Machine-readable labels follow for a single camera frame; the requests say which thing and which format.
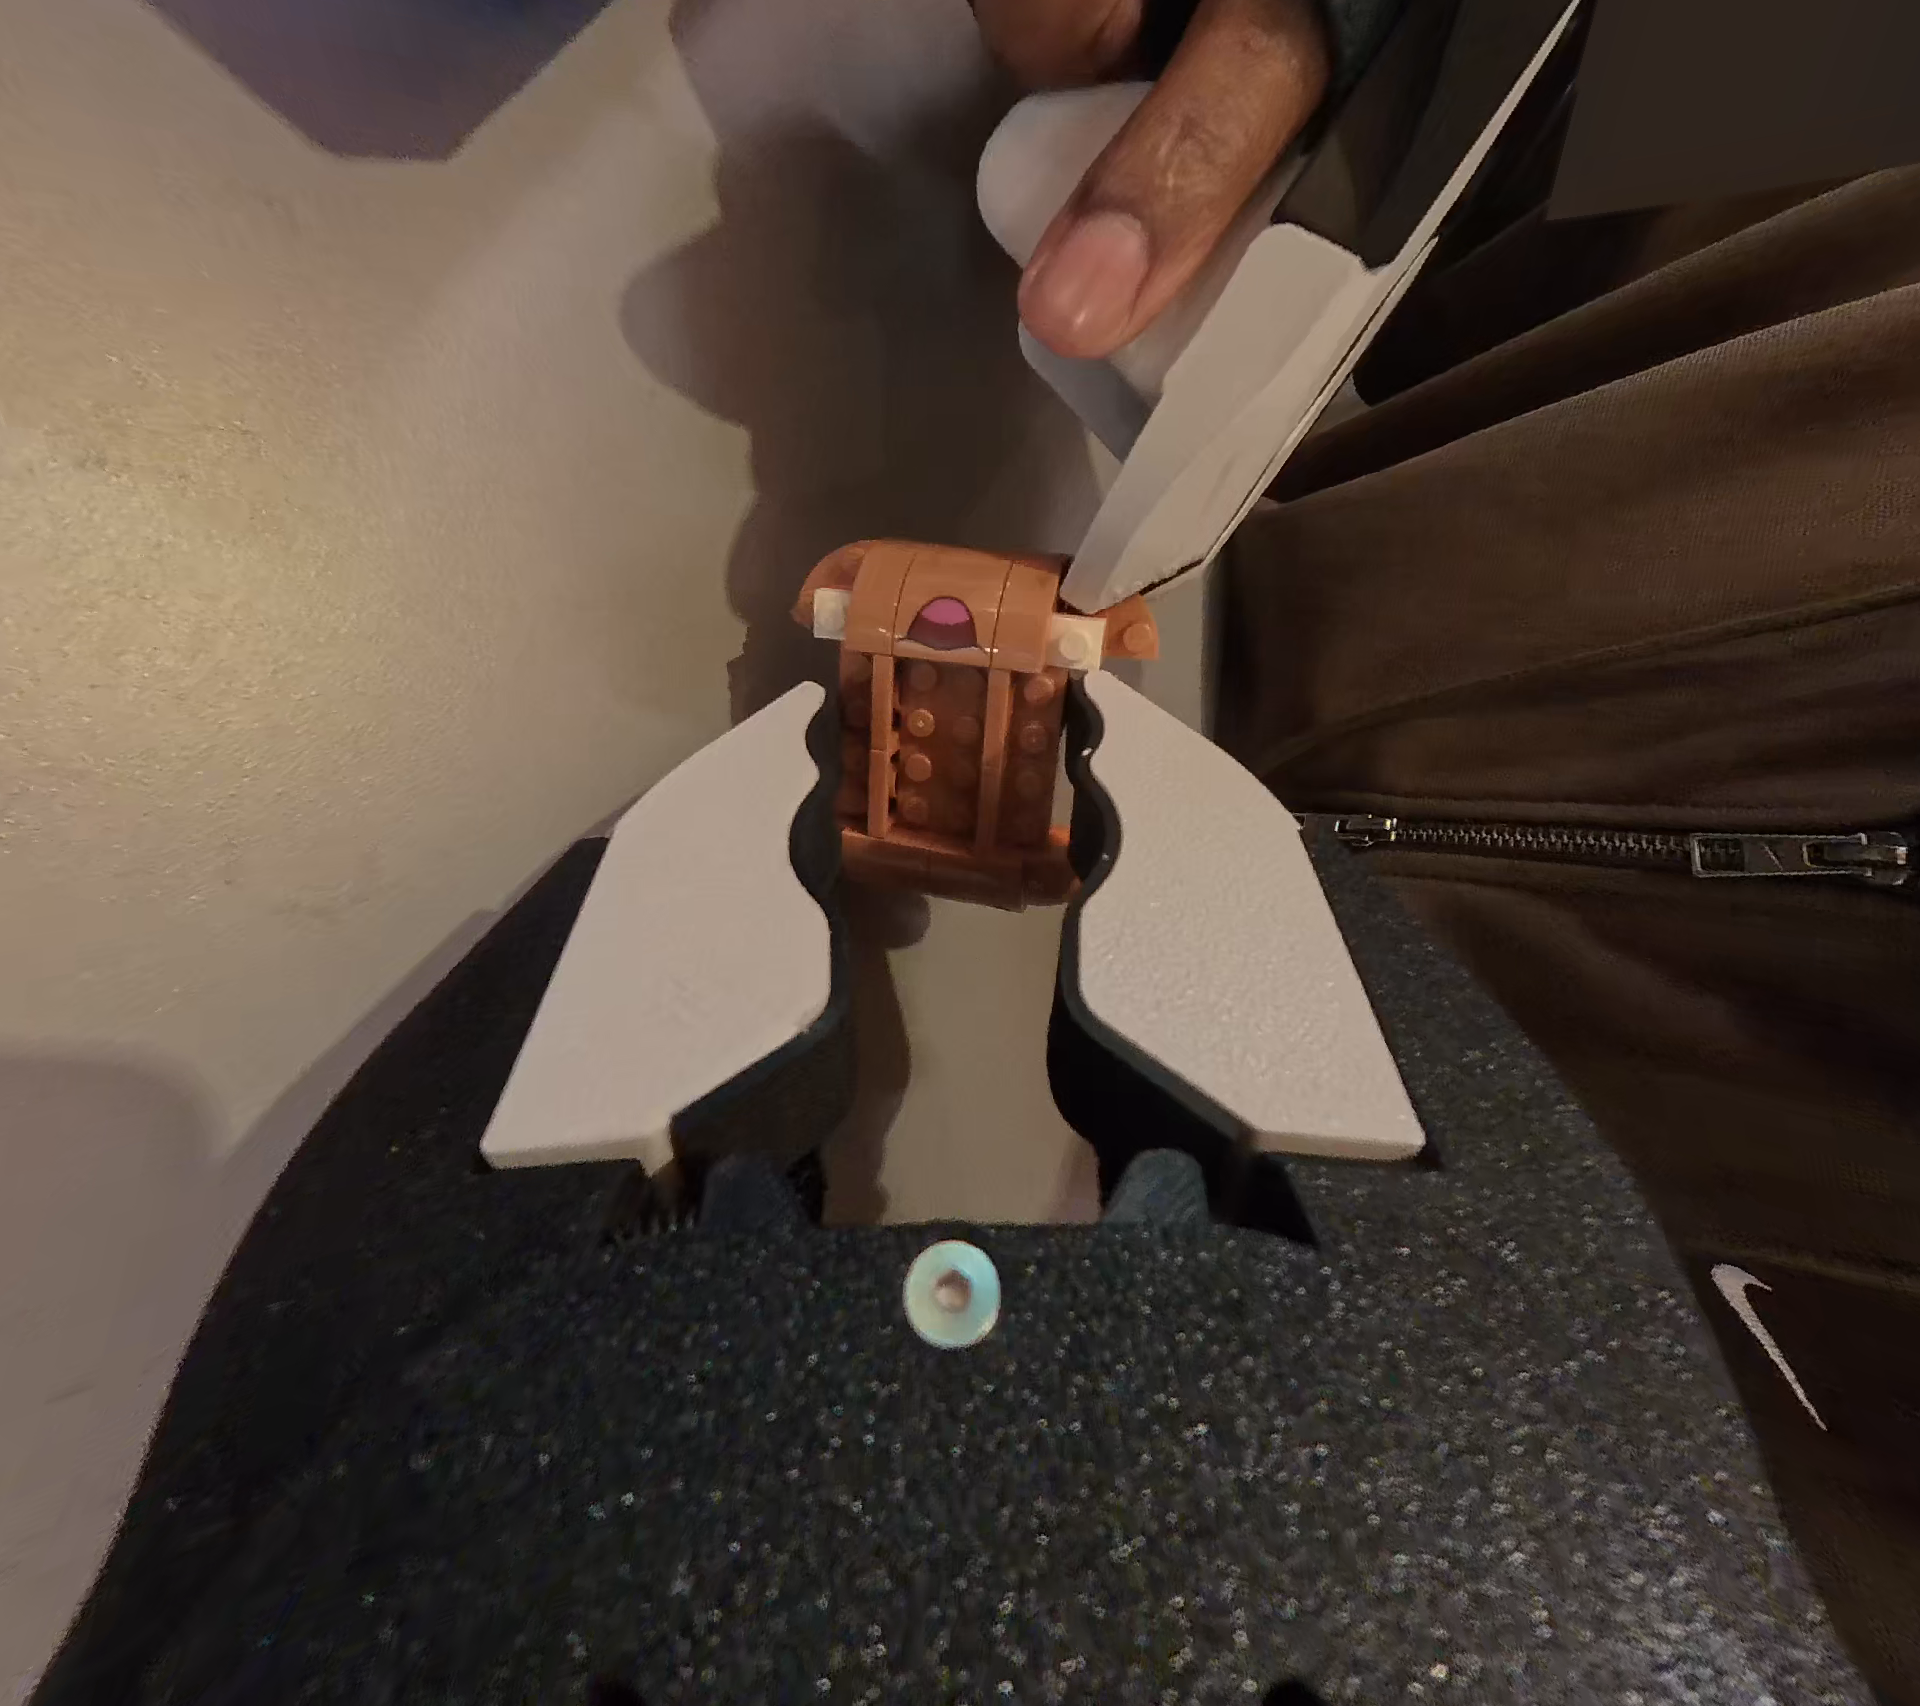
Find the person's right hand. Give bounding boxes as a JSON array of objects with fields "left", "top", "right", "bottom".
[{"left": 883, "top": 0, "right": 1343, "bottom": 364}]

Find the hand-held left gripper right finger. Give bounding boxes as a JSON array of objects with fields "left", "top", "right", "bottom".
[{"left": 1050, "top": 682, "right": 1429, "bottom": 1166}]

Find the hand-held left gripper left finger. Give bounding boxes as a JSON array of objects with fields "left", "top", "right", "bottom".
[{"left": 476, "top": 679, "right": 849, "bottom": 1172}]

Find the brown lego model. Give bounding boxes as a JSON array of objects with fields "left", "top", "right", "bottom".
[{"left": 789, "top": 536, "right": 1163, "bottom": 914}]

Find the brown zip hoodie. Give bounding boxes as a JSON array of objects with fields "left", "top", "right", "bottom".
[{"left": 1205, "top": 168, "right": 1920, "bottom": 1706}]

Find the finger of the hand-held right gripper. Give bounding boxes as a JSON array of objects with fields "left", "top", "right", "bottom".
[{"left": 1062, "top": 0, "right": 1604, "bottom": 616}]

